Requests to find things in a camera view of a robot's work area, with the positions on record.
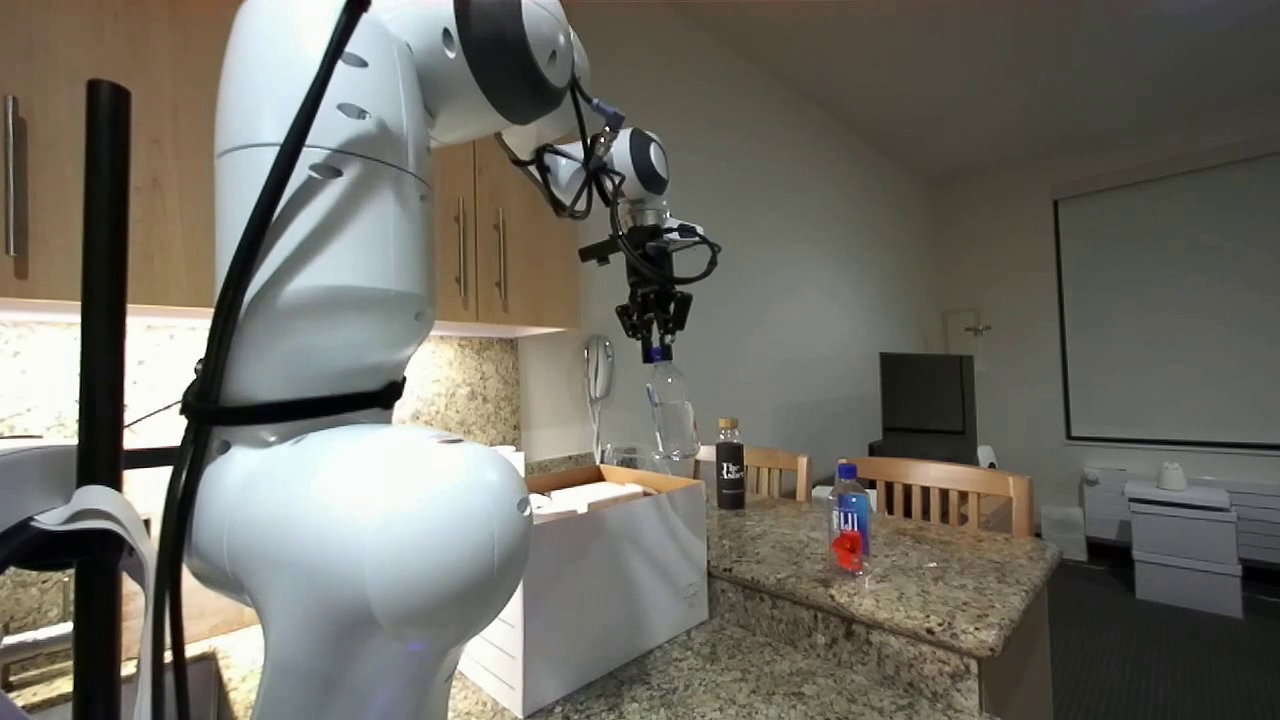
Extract white low cabinet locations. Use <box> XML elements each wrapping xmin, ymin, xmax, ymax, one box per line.
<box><xmin>1124</xmin><ymin>481</ymin><xmax>1246</xmax><ymax>619</ymax></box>

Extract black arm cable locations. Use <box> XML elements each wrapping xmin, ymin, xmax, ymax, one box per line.
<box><xmin>149</xmin><ymin>0</ymin><xmax>378</xmax><ymax>720</ymax></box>

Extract white wall phone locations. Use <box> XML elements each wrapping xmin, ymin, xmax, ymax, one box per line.
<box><xmin>581</xmin><ymin>334</ymin><xmax>620</xmax><ymax>402</ymax></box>

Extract black arm strap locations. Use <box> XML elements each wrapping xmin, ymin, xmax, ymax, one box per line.
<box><xmin>185</xmin><ymin>376</ymin><xmax>409</xmax><ymax>433</ymax></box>

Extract dark bottle black label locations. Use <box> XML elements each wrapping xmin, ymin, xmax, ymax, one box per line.
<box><xmin>712</xmin><ymin>415</ymin><xmax>751</xmax><ymax>511</ymax></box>

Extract wooden wall cabinets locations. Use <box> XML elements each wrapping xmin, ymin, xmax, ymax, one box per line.
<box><xmin>0</xmin><ymin>0</ymin><xmax>582</xmax><ymax>339</ymax></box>

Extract white cardboard box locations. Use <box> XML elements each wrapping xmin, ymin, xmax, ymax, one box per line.
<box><xmin>456</xmin><ymin>457</ymin><xmax>717</xmax><ymax>720</ymax></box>

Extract white pole bracket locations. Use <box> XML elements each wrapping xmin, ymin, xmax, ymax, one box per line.
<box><xmin>0</xmin><ymin>434</ymin><xmax>164</xmax><ymax>597</ymax></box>

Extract black vertical pole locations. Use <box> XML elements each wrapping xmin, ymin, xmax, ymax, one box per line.
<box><xmin>71</xmin><ymin>76</ymin><xmax>134</xmax><ymax>720</ymax></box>

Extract wooden slatted chair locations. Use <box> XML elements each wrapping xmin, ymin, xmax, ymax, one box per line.
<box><xmin>834</xmin><ymin>452</ymin><xmax>1039</xmax><ymax>539</ymax></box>
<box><xmin>739</xmin><ymin>444</ymin><xmax>814</xmax><ymax>508</ymax></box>

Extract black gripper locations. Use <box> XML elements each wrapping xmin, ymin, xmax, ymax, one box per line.
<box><xmin>615</xmin><ymin>221</ymin><xmax>696</xmax><ymax>363</ymax></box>

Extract red blue label water bottle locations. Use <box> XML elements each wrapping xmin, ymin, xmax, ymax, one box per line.
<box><xmin>826</xmin><ymin>461</ymin><xmax>876</xmax><ymax>580</ymax></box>

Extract white projection screen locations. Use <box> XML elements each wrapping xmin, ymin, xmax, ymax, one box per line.
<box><xmin>1050</xmin><ymin>152</ymin><xmax>1280</xmax><ymax>452</ymax></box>

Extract clear bottle blue cap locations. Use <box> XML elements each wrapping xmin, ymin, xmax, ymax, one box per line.
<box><xmin>640</xmin><ymin>344</ymin><xmax>700</xmax><ymax>481</ymax></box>

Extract black television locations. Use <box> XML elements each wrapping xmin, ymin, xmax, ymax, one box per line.
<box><xmin>876</xmin><ymin>347</ymin><xmax>979</xmax><ymax>466</ymax></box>

